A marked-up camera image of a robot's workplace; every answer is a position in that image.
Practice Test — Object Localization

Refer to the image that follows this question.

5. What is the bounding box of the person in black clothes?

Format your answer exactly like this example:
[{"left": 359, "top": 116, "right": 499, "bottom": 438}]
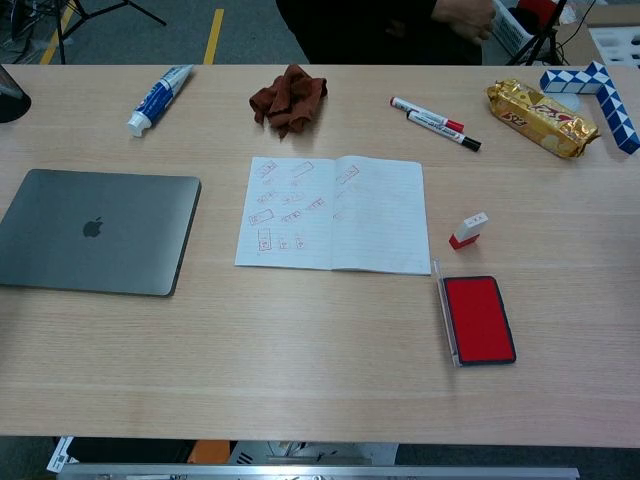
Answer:
[{"left": 274, "top": 0, "right": 496, "bottom": 65}]

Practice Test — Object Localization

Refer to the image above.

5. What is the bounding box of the white label sheet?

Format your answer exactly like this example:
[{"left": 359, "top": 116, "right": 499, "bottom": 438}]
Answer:
[{"left": 46, "top": 436, "right": 76, "bottom": 474}]

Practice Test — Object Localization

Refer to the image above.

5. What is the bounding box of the orange object under table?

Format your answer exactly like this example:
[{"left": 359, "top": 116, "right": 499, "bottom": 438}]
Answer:
[{"left": 188, "top": 439, "right": 232, "bottom": 465}]

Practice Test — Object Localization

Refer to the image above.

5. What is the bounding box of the blue white snake puzzle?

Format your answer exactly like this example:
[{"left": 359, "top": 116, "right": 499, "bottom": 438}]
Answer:
[{"left": 539, "top": 60, "right": 640, "bottom": 155}]

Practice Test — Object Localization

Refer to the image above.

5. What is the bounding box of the black rounded object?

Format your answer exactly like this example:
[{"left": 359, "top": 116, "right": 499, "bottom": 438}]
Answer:
[{"left": 0, "top": 64, "right": 32, "bottom": 124}]

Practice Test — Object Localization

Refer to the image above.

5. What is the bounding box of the white round disc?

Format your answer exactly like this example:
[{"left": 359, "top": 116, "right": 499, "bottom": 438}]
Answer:
[{"left": 553, "top": 92, "right": 584, "bottom": 114}]

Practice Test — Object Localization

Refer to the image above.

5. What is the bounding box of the grey laptop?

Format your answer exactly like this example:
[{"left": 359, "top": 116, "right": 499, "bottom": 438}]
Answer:
[{"left": 0, "top": 168, "right": 203, "bottom": 298}]

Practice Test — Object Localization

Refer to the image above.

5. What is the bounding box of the white plastic basket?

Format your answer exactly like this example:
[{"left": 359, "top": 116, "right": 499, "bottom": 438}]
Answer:
[{"left": 489, "top": 0, "right": 536, "bottom": 54}]

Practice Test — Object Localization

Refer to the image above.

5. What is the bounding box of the open lined notebook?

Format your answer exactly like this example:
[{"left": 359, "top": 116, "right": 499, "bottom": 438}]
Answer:
[{"left": 234, "top": 156, "right": 432, "bottom": 276}]

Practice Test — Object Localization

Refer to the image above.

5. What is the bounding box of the aluminium rail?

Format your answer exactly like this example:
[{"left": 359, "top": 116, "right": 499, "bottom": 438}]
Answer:
[{"left": 57, "top": 464, "right": 581, "bottom": 480}]

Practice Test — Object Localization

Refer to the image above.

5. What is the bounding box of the black capped whiteboard marker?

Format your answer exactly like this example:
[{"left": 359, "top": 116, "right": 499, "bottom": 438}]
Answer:
[{"left": 406, "top": 110, "right": 483, "bottom": 153}]

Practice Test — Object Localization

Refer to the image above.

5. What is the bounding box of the small red white stamp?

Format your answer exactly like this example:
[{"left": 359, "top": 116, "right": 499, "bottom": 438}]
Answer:
[{"left": 448, "top": 211, "right": 488, "bottom": 251}]

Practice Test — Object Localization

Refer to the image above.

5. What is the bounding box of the blue white toothpaste tube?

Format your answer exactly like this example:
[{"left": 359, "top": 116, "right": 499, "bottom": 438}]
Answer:
[{"left": 126, "top": 64, "right": 195, "bottom": 139}]

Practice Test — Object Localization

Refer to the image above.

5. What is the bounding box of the black tripod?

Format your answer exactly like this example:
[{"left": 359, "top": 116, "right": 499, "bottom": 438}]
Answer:
[
  {"left": 505, "top": 0, "right": 571, "bottom": 66},
  {"left": 49, "top": 0, "right": 168, "bottom": 65}
]

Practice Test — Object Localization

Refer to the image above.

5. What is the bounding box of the gold snack package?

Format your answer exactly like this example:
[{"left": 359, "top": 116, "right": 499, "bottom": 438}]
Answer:
[{"left": 485, "top": 78, "right": 600, "bottom": 159}]

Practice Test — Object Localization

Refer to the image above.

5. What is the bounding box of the red ink pad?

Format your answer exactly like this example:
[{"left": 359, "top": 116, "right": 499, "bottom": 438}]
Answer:
[{"left": 431, "top": 258, "right": 517, "bottom": 369}]

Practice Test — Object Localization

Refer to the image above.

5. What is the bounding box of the bystander bare hand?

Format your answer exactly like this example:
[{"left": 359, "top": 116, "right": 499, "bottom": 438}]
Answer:
[{"left": 430, "top": 0, "right": 496, "bottom": 47}]

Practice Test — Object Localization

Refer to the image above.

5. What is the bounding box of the red capped whiteboard marker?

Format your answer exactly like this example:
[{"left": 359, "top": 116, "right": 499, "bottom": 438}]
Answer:
[{"left": 389, "top": 95, "right": 465, "bottom": 133}]

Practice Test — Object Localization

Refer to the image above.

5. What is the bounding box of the red object in basket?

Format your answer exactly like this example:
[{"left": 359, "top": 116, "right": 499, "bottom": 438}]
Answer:
[{"left": 517, "top": 0, "right": 557, "bottom": 24}]

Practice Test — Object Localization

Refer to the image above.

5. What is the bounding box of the cardboard box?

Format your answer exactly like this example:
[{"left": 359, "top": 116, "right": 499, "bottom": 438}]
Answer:
[{"left": 554, "top": 7, "right": 640, "bottom": 66}]

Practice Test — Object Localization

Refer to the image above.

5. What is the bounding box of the brown crumpled cloth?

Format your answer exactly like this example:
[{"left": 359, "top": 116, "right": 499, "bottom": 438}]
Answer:
[{"left": 248, "top": 63, "right": 329, "bottom": 141}]

